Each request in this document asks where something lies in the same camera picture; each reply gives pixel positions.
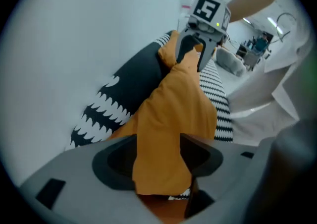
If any thin black cable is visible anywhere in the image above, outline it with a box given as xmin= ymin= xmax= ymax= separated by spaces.
xmin=226 ymin=33 xmax=238 ymax=45

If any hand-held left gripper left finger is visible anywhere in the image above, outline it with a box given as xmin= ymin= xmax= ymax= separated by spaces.
xmin=19 ymin=134 xmax=161 ymax=224

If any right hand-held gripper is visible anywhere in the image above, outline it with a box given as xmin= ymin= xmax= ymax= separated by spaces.
xmin=176 ymin=0 xmax=231 ymax=72

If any thin dark ring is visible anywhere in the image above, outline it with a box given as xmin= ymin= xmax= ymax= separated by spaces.
xmin=275 ymin=12 xmax=298 ymax=43

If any person's white shirt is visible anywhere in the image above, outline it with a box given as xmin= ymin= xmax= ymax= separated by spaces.
xmin=226 ymin=0 xmax=314 ymax=144

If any dark equipment cart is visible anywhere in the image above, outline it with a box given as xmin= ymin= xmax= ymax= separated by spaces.
xmin=236 ymin=41 xmax=263 ymax=70

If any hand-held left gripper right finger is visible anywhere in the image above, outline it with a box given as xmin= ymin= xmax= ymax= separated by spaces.
xmin=180 ymin=133 xmax=258 ymax=224

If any small orange cushion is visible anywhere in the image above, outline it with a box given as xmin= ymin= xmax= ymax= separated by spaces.
xmin=158 ymin=29 xmax=180 ymax=70

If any white appliance with red label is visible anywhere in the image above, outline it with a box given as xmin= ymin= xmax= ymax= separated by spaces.
xmin=180 ymin=0 xmax=199 ymax=18

